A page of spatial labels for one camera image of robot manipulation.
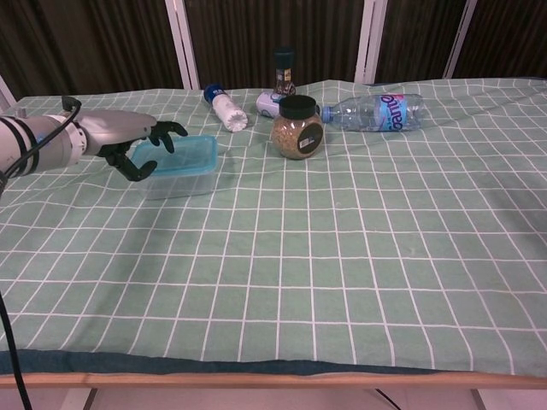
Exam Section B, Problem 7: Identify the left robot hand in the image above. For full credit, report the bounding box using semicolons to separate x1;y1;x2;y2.
79;109;189;181

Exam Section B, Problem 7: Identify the blue plastic lid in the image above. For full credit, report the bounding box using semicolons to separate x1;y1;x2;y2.
130;134;218;177

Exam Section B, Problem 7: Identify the clear plastic container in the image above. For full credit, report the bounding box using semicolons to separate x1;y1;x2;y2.
135;168;217;201

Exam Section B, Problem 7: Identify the round seed jar black lid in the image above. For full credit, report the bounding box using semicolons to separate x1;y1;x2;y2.
270;95;325;161

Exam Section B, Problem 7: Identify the white bottle with blue cap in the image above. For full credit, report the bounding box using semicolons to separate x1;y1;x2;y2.
203;83;250;133

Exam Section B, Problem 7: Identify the pepper grinder with dark cap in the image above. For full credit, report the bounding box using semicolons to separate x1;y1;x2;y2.
271;46;297;97

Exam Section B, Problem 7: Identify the green checked tablecloth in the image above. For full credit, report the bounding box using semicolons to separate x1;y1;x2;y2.
0;76;547;372

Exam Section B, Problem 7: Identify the dark teal under cloth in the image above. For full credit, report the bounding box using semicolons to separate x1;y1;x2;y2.
0;348;547;378

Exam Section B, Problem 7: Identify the clear water bottle blue label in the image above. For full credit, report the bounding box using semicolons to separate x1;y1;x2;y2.
320;92;426;133

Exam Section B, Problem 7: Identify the wooden table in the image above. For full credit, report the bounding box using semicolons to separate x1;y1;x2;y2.
0;370;547;410

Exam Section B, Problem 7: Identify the white screen frame post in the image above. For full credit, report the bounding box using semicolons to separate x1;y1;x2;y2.
355;0;388;85
444;0;478;79
0;74;18;113
165;0;201;90

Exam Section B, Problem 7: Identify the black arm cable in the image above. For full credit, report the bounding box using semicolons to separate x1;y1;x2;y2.
0;96;85;410

